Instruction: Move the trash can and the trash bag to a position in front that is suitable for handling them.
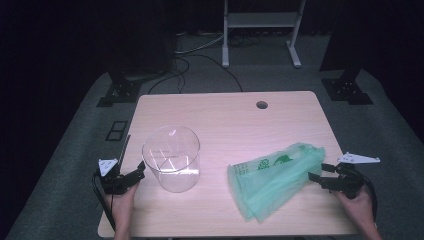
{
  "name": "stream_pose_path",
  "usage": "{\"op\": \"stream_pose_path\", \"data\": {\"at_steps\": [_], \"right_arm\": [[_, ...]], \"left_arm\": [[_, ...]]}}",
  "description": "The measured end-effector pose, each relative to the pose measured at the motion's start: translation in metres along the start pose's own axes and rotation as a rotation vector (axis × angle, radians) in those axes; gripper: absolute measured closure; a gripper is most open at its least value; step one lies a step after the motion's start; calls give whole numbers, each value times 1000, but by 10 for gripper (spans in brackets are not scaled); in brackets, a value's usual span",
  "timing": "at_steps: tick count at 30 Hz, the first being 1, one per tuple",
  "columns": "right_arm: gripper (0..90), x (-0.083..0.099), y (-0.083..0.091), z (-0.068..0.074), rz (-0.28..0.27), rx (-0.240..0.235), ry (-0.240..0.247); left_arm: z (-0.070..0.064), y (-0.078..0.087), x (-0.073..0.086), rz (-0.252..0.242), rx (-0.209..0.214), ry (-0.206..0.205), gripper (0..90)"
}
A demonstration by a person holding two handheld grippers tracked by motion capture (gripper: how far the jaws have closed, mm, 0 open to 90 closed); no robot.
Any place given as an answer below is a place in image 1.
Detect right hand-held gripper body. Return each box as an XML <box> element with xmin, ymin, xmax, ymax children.
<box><xmin>328</xmin><ymin>152</ymin><xmax>381</xmax><ymax>201</ymax></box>

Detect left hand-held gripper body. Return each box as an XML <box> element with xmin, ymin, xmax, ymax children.
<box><xmin>95</xmin><ymin>158</ymin><xmax>135</xmax><ymax>196</ymax></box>

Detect clear plastic round bin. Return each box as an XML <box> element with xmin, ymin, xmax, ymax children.
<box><xmin>141</xmin><ymin>124</ymin><xmax>202</xmax><ymax>194</ymax></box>

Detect green plastic bag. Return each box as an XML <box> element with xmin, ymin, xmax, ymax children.
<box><xmin>227</xmin><ymin>142</ymin><xmax>327</xmax><ymax>223</ymax></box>

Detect person's left hand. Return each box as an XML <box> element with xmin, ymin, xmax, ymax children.
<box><xmin>104</xmin><ymin>182</ymin><xmax>140</xmax><ymax>232</ymax></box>

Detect person's right hand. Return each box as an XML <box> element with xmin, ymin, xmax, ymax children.
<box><xmin>332</xmin><ymin>185</ymin><xmax>375</xmax><ymax>228</ymax></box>

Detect black stand base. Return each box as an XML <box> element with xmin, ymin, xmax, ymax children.
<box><xmin>96</xmin><ymin>70</ymin><xmax>143</xmax><ymax>108</ymax></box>
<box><xmin>321</xmin><ymin>66</ymin><xmax>375</xmax><ymax>106</ymax></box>

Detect white metal stand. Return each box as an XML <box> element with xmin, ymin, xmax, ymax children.
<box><xmin>221</xmin><ymin>0</ymin><xmax>307</xmax><ymax>70</ymax></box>

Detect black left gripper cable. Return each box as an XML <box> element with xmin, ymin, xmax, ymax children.
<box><xmin>92</xmin><ymin>171</ymin><xmax>117</xmax><ymax>232</ymax></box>

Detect black floor outlet frame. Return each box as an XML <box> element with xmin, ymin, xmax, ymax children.
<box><xmin>105</xmin><ymin>120</ymin><xmax>129</xmax><ymax>142</ymax></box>

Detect black floor cable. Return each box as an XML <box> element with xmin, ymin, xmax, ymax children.
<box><xmin>146</xmin><ymin>53</ymin><xmax>244</xmax><ymax>95</ymax></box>

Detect pale floor cable bundle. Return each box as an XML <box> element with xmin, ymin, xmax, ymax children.
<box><xmin>174</xmin><ymin>30</ymin><xmax>225</xmax><ymax>56</ymax></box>

